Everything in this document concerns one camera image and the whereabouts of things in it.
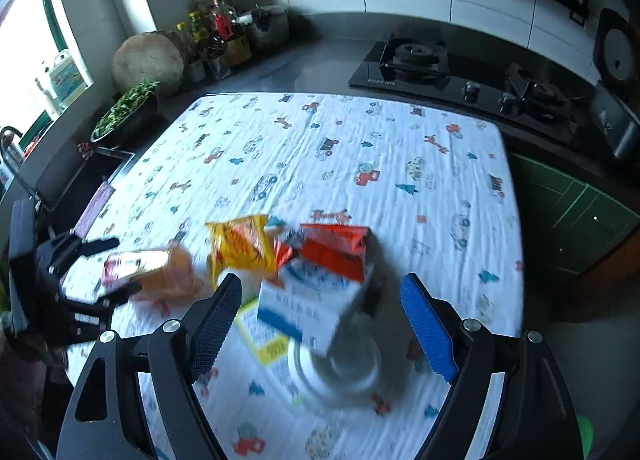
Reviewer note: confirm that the green plastic basket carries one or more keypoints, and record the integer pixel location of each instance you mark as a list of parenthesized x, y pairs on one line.
[(584, 435)]

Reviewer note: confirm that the steel pot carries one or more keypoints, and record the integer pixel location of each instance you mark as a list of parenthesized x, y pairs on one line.
[(270, 32)]

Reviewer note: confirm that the steel faucet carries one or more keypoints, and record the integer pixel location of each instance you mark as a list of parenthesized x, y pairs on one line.
[(10, 139)]

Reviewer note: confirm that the kitchen sink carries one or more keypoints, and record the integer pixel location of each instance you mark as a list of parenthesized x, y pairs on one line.
[(75, 179)]

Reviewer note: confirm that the window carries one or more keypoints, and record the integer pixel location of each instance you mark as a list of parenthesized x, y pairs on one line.
[(25, 39)]

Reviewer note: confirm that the white cartoon printed tablecloth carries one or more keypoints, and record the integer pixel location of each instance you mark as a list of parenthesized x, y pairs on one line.
[(350, 149)]

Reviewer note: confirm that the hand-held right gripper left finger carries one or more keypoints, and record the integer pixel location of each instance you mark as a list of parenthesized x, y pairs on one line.
[(215, 330)]

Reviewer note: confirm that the red cardboard box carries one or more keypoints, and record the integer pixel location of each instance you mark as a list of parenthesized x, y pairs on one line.
[(330, 252)]

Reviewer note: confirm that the white detergent jug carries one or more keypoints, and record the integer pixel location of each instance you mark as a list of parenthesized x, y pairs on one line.
[(67, 79)]

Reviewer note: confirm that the black gas stove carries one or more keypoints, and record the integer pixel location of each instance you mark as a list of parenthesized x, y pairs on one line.
[(450, 74)]

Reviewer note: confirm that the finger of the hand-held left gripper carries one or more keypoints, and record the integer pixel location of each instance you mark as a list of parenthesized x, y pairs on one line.
[(62, 252), (90, 317)]

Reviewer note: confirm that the blue and white carton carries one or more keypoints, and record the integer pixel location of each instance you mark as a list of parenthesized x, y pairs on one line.
[(300, 305)]

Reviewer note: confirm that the round wooden cutting board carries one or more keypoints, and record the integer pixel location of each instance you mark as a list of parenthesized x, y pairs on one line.
[(145, 64)]

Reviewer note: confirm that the bowl of green vegetables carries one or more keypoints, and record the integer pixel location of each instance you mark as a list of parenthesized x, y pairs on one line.
[(125, 109)]

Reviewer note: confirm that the yellow snack packet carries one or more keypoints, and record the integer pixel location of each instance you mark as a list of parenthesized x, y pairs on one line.
[(240, 245)]

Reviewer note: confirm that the green kitchen cabinet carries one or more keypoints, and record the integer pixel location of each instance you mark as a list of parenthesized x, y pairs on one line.
[(565, 210)]

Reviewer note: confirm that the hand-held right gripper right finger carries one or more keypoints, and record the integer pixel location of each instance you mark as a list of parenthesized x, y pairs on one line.
[(427, 330)]

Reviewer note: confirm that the cluster of condiment bottles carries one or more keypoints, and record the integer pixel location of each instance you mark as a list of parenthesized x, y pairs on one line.
[(225, 24)]

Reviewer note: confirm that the orange pink snack wrapper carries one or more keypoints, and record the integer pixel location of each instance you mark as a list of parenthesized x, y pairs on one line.
[(170, 270)]

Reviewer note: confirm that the black rice cooker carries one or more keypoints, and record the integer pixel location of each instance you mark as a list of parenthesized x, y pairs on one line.
[(615, 109)]

